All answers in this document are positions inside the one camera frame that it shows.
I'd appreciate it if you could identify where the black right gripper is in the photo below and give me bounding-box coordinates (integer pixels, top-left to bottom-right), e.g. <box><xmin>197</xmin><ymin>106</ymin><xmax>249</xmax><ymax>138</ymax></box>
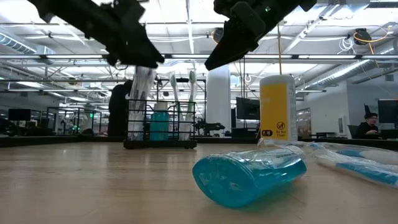
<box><xmin>204</xmin><ymin>0</ymin><xmax>280</xmax><ymax>71</ymax></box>

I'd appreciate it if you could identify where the blue mouthwash bottle white cap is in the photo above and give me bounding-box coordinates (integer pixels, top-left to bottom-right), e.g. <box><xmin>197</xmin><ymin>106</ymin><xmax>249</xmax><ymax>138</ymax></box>
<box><xmin>192</xmin><ymin>145</ymin><xmax>308</xmax><ymax>209</ymax></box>
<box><xmin>149</xmin><ymin>102</ymin><xmax>164</xmax><ymax>142</ymax></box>
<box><xmin>157</xmin><ymin>101</ymin><xmax>171</xmax><ymax>142</ymax></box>

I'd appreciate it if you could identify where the black ceiling cable reel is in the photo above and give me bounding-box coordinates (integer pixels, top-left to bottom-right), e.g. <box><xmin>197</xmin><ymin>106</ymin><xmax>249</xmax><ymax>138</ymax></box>
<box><xmin>211</xmin><ymin>27</ymin><xmax>224</xmax><ymax>44</ymax></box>
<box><xmin>353</xmin><ymin>27</ymin><xmax>373</xmax><ymax>46</ymax></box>

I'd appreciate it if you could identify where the black background workcell frame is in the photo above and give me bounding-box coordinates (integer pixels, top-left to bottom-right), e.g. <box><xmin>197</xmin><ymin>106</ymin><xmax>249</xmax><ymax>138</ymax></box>
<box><xmin>45</xmin><ymin>106</ymin><xmax>103</xmax><ymax>135</ymax></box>

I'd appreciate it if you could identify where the person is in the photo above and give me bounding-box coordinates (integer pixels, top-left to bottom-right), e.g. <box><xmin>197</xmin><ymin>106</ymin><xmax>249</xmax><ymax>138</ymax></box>
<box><xmin>107</xmin><ymin>79</ymin><xmax>134</xmax><ymax>138</ymax></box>
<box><xmin>354</xmin><ymin>112</ymin><xmax>380</xmax><ymax>139</ymax></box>

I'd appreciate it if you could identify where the black wire caddy basket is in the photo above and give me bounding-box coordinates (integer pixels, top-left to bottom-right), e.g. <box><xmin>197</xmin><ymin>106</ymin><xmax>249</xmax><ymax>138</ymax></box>
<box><xmin>123</xmin><ymin>98</ymin><xmax>198</xmax><ymax>150</ymax></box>

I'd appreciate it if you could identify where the black aluminium table frame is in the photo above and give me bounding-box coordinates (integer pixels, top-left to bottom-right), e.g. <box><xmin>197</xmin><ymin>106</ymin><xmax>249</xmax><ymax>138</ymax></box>
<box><xmin>0</xmin><ymin>134</ymin><xmax>398</xmax><ymax>147</ymax></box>

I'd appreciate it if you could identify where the yellow wipes canister white lid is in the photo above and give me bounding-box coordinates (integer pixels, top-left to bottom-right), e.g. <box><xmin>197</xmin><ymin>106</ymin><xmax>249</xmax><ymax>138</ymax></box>
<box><xmin>259</xmin><ymin>74</ymin><xmax>299</xmax><ymax>142</ymax></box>

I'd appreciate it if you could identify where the black monitor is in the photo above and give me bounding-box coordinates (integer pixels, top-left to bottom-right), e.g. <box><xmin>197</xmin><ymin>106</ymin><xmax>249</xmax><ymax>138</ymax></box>
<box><xmin>377</xmin><ymin>98</ymin><xmax>398</xmax><ymax>124</ymax></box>
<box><xmin>7</xmin><ymin>108</ymin><xmax>32</xmax><ymax>121</ymax></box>
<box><xmin>235</xmin><ymin>96</ymin><xmax>261</xmax><ymax>121</ymax></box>

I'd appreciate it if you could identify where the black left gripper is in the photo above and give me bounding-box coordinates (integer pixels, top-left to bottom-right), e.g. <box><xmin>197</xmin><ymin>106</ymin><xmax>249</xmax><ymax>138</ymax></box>
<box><xmin>27</xmin><ymin>0</ymin><xmax>165</xmax><ymax>69</ymax></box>

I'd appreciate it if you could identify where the blue white toothbrush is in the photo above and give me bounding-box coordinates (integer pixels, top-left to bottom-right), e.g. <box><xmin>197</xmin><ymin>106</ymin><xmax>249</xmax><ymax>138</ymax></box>
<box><xmin>256</xmin><ymin>138</ymin><xmax>315</xmax><ymax>149</ymax></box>
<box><xmin>127</xmin><ymin>67</ymin><xmax>141</xmax><ymax>141</ymax></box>
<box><xmin>307</xmin><ymin>143</ymin><xmax>398</xmax><ymax>166</ymax></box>
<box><xmin>314</xmin><ymin>154</ymin><xmax>398</xmax><ymax>189</ymax></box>

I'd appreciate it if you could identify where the orange white toothbrush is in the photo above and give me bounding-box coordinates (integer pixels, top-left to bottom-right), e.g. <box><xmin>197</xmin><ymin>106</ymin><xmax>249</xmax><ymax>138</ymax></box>
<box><xmin>135</xmin><ymin>65</ymin><xmax>149</xmax><ymax>141</ymax></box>

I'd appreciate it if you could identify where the purple white toothbrush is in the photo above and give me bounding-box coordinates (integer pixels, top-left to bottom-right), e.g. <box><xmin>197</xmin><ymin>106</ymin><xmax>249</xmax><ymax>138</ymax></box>
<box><xmin>141</xmin><ymin>65</ymin><xmax>157</xmax><ymax>141</ymax></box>

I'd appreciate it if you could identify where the silver ventilation duct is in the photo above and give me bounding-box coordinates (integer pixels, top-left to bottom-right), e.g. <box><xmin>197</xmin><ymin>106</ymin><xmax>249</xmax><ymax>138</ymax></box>
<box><xmin>303</xmin><ymin>57</ymin><xmax>398</xmax><ymax>91</ymax></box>
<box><xmin>0</xmin><ymin>30</ymin><xmax>55</xmax><ymax>55</ymax></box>

